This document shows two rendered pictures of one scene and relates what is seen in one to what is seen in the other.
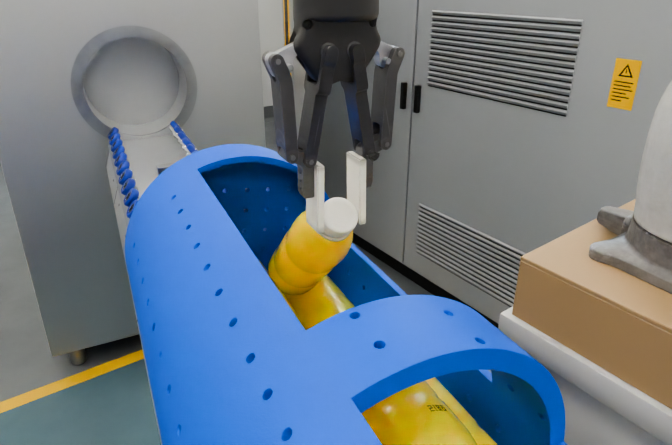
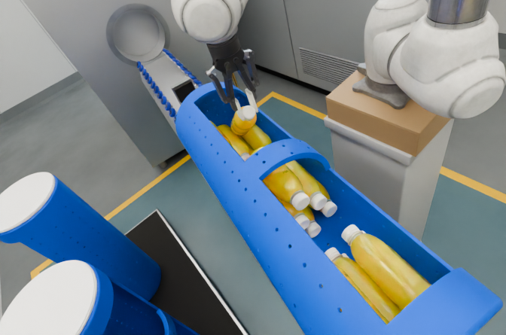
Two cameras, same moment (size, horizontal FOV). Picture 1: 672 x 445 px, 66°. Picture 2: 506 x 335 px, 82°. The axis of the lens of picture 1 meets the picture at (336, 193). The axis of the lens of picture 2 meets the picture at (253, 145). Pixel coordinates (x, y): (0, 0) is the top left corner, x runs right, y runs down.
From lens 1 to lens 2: 0.35 m
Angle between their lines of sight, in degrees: 21
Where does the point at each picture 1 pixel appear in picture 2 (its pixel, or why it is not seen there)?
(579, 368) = (352, 133)
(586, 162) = not seen: hidden behind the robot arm
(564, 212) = not seen: hidden behind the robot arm
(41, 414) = (159, 190)
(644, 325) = (368, 117)
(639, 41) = not seen: outside the picture
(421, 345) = (275, 159)
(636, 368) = (370, 130)
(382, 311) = (263, 151)
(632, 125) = not seen: outside the picture
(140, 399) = (196, 175)
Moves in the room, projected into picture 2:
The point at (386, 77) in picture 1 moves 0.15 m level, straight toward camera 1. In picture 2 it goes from (250, 63) to (249, 98)
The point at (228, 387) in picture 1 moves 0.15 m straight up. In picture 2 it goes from (229, 180) to (205, 135)
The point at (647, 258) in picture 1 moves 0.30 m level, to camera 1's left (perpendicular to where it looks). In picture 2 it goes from (371, 88) to (277, 114)
